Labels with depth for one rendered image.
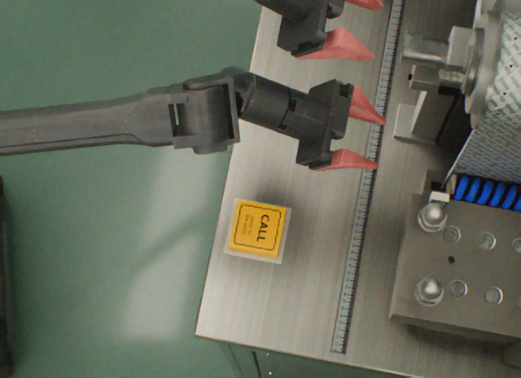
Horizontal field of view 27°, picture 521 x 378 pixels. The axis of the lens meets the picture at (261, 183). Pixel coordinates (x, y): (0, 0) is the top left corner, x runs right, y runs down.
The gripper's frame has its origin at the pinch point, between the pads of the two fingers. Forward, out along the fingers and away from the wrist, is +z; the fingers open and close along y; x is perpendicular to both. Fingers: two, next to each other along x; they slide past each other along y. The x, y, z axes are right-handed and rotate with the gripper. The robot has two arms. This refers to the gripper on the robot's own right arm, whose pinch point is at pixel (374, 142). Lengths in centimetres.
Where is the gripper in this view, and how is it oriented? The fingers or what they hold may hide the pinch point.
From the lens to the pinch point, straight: 136.8
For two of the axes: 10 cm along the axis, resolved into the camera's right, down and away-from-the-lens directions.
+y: -1.9, 9.5, -2.4
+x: 4.8, -1.2, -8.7
